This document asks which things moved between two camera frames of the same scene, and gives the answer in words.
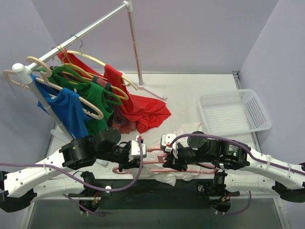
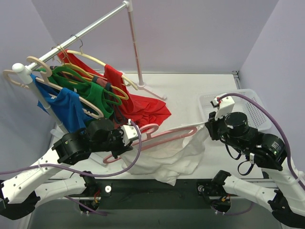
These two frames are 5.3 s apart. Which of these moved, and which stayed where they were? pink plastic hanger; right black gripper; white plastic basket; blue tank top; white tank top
Moved: right black gripper; pink plastic hanger; white tank top
Stayed: white plastic basket; blue tank top
